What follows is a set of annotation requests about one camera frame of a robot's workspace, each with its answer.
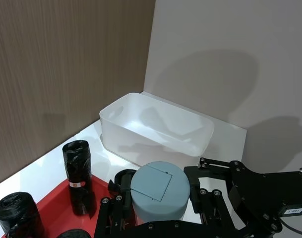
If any blue-grey round lidded container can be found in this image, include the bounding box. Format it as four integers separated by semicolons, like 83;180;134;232
130;161;191;224

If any black garbage bag roll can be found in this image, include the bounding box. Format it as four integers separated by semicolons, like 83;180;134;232
0;192;45;238
57;229;91;238

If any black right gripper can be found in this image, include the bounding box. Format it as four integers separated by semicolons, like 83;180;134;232
184;157;302;234

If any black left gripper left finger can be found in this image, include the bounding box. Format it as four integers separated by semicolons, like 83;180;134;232
94;174;137;238

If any black bag roll, red label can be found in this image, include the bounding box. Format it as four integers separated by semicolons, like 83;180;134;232
62;139;97;220

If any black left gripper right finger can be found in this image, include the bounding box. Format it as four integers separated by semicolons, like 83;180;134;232
189;183;241;231

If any thin dark gripper cable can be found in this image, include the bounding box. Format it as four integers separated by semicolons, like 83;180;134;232
279;218;302;235

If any white translucent plastic bin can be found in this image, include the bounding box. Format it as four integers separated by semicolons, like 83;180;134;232
99;92;215;158

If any red plastic tray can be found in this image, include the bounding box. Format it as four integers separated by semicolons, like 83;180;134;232
1;175;139;238

